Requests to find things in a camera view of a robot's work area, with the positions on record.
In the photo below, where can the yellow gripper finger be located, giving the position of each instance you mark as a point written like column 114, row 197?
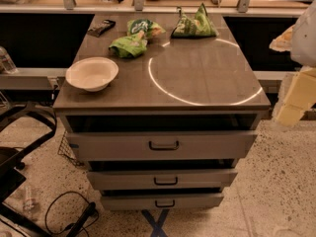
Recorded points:
column 299, row 98

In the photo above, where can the green jalapeno chip bag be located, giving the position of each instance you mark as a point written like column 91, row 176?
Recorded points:
column 200, row 26

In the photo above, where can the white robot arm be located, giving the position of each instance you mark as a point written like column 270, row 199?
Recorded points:
column 300, row 41

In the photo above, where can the green white snack bag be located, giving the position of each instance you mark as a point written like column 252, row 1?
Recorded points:
column 151, row 29

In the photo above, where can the crumpled green chip bag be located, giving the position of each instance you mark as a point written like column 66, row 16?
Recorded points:
column 130, row 46

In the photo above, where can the white paper bowl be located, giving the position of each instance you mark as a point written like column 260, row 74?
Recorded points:
column 92, row 74

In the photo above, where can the top grey drawer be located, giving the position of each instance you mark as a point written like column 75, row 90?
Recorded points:
column 154, row 146

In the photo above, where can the grey drawer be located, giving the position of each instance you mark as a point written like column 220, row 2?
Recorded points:
column 162, row 201
column 161, row 179
column 154, row 146

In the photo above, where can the grey drawer cabinet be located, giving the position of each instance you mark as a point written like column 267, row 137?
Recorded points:
column 177, row 85

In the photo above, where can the dark snack bar wrapper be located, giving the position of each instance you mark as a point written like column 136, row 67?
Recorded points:
column 99, row 29

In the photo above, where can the middle grey drawer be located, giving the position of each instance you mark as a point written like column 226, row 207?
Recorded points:
column 161, row 179

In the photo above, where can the bottom grey drawer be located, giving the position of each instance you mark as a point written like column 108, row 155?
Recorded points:
column 162, row 201

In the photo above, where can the clear plastic water bottle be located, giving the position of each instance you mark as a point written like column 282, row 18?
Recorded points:
column 6, row 61

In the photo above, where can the black office chair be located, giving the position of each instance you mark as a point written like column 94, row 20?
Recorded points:
column 11, row 160

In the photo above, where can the wire mesh basket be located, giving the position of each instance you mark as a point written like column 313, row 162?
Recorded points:
column 66, row 152

